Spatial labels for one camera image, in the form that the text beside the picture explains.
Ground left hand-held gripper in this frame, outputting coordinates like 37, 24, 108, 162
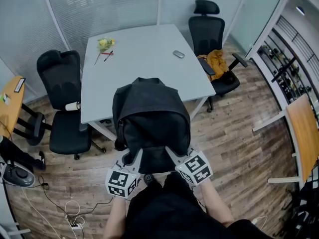
105, 147, 144, 200

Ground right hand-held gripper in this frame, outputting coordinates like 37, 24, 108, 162
164, 146, 214, 186

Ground black backpack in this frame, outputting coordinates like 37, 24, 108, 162
112, 77, 191, 174

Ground person's right forearm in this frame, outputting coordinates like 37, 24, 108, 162
198, 177, 235, 229

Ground person's left forearm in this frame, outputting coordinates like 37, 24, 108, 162
102, 195, 131, 239

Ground person's black clothing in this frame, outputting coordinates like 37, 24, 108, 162
124, 172, 275, 239

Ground white cup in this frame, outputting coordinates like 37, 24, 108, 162
65, 101, 82, 111

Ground grey table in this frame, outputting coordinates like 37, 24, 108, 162
80, 23, 217, 141

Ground black mesh office chair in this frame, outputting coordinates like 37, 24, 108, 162
36, 49, 107, 161

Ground yellow jacket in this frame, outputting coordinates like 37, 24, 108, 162
197, 49, 229, 81

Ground grey round device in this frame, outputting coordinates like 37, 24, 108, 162
0, 162, 36, 188

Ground yellow flower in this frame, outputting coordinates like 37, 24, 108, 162
94, 37, 116, 66

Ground black office chair with headrest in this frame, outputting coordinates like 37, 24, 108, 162
188, 0, 249, 113

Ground round wooden table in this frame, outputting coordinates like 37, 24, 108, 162
0, 75, 25, 139

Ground black framed sign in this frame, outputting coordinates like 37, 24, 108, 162
13, 78, 26, 94

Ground small white cards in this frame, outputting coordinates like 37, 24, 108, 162
0, 93, 12, 106

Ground black equipment bags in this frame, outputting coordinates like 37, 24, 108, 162
281, 178, 319, 239

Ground glass display shelf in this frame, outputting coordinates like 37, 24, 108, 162
256, 15, 319, 120

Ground white cable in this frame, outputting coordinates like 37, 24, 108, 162
64, 199, 86, 228

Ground black cable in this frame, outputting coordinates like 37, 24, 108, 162
38, 175, 114, 215

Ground white charger with cable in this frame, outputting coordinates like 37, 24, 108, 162
251, 215, 269, 226

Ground wooden table with white frame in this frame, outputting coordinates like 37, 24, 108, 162
252, 93, 319, 184

